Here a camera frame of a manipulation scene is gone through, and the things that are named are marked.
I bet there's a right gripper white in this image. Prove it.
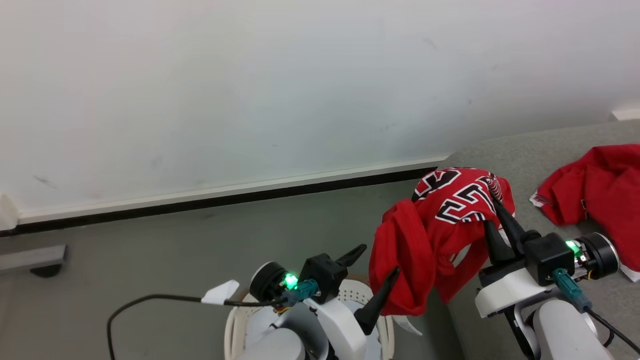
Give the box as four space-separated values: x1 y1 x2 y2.
475 198 553 318

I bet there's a grey metal frame foot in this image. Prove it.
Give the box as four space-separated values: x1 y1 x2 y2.
0 245 67 274

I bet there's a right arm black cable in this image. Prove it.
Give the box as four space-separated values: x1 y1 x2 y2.
552 268 640 355

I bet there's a white cable label tag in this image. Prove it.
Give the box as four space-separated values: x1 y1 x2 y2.
201 280 240 306

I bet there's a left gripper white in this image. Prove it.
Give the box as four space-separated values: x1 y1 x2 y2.
306 244 401 360

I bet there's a white wall outlet box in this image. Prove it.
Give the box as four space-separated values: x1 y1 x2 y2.
0 194 20 232

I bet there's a black round frame foot pad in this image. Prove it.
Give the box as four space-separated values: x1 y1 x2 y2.
30 264 63 279

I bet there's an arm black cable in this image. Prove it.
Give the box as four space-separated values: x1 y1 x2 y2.
106 280 321 360
552 268 640 355

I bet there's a white plastic laundry basket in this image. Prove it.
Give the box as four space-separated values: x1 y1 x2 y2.
224 279 396 360

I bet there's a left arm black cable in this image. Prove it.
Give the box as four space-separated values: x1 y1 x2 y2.
106 280 321 360

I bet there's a white baseboard with black strip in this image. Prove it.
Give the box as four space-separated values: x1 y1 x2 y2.
0 155 451 237

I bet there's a grey fabric sofa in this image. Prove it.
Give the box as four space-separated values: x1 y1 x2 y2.
440 119 640 360

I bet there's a plain red garment white trim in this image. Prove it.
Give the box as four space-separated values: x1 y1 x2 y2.
530 144 640 283

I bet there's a red jersey with printed numbers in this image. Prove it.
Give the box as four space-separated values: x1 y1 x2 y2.
369 167 516 317

